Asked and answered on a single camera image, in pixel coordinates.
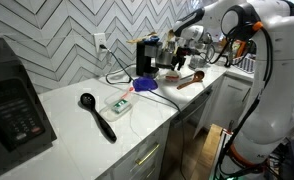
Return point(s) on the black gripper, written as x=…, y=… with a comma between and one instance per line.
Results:
x=183, y=53

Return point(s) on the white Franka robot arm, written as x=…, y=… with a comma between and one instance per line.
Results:
x=280, y=66

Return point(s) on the small lunchbox with red food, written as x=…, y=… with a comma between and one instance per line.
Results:
x=171, y=78

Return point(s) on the brown wooden spoon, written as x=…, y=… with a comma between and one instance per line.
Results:
x=191, y=81

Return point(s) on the light wooden spoon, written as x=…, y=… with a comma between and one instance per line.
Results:
x=141, y=38

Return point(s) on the clear plastic lunchbox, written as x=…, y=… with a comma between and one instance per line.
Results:
x=111, y=111

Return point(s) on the black slotted spoon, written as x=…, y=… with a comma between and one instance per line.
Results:
x=98, y=118

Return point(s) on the clear glass pitcher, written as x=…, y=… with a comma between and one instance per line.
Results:
x=197, y=61

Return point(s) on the stainless steel pot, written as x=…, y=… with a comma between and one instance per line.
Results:
x=164, y=57

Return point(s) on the black coffee maker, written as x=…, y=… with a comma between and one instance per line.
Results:
x=145, y=58

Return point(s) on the small red orange object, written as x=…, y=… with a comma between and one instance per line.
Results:
x=131, y=89

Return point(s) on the orange and green food packet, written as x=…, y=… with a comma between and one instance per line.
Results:
x=238, y=48

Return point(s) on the black and white patterned mat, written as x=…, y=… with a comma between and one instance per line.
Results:
x=245, y=65

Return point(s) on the green and white packet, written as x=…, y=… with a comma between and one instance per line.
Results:
x=121, y=105

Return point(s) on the white metal robot stand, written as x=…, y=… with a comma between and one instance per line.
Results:
x=222, y=140

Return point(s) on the black microwave oven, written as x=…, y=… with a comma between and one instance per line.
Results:
x=12, y=110

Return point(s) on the white wall outlet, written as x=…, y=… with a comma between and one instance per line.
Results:
x=100, y=40

